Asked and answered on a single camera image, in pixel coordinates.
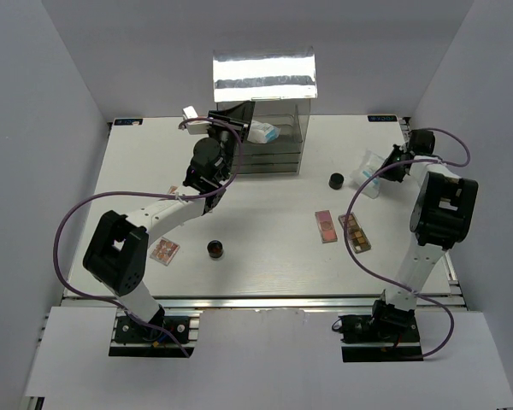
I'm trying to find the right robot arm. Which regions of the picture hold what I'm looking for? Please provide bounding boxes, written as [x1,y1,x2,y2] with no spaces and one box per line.
[369,128,479,343]

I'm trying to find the aluminium table rail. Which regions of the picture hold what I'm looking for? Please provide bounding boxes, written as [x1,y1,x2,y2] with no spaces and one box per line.
[61,295,467,309]

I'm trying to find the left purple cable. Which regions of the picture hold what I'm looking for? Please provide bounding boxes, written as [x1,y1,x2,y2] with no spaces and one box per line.
[53,117,245,358]

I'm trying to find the amber glass jar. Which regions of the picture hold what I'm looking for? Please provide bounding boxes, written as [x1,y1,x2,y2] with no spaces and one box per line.
[207,240,224,259]

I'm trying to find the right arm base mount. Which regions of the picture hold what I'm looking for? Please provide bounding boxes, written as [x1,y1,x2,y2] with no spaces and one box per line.
[331,300,423,363]

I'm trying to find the brown eyeshadow palette long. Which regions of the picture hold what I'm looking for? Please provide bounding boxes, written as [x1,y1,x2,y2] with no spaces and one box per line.
[339,213,371,254]

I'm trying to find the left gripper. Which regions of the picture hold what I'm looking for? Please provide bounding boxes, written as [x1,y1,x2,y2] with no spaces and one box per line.
[205,98,256,181]

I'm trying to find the pink blush palette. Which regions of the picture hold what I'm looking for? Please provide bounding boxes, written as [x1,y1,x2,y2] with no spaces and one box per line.
[315,210,338,243]

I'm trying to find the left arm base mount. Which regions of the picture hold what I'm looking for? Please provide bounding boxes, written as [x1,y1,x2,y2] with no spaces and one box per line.
[109,309,200,359]

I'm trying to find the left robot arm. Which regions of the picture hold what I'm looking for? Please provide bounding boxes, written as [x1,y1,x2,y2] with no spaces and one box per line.
[82,101,255,342]

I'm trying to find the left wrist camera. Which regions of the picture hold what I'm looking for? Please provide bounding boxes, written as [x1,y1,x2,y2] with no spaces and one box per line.
[179,106,210,135]

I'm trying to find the blue label sticker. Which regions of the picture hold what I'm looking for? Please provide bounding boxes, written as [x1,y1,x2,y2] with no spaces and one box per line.
[113,119,143,126]
[367,114,398,123]

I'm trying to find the cotton pad bag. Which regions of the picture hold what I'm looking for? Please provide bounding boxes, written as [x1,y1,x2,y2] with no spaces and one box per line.
[350,149,385,199]
[246,120,280,144]

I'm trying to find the blue label sticker left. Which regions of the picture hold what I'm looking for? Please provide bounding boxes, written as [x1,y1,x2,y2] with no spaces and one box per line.
[113,119,143,126]

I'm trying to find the blue label sticker right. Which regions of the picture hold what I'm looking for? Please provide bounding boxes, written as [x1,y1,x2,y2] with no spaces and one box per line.
[367,114,398,123]

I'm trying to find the clear acrylic drawer organizer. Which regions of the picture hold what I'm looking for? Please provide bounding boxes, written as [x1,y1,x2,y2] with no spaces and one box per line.
[213,46,318,174]

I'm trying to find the black jar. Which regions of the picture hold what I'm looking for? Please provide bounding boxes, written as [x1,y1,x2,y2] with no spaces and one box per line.
[328,173,345,190]

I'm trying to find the round-pan orange palette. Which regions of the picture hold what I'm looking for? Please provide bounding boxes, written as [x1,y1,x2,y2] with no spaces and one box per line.
[150,237,180,267]

